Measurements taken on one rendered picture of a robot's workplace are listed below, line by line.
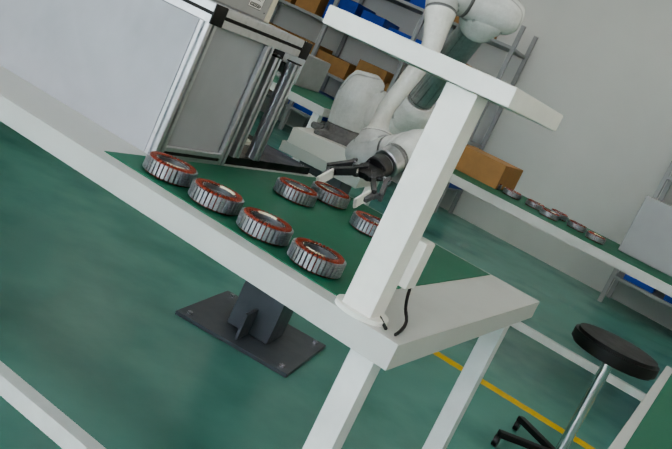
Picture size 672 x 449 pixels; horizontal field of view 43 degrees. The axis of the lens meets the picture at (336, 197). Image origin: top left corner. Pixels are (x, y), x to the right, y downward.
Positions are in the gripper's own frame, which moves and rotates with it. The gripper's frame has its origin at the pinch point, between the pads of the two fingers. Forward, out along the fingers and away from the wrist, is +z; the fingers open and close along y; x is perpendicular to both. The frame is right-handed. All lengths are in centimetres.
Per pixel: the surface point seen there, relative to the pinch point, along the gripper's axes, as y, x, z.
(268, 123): 18.7, 16.2, 9.2
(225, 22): 14, 53, 31
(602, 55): 165, -210, -623
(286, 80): 19.0, 26.9, 3.0
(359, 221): -18.1, 6.7, 13.6
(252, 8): 30, 44, 6
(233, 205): -18, 32, 57
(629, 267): -30, -127, -211
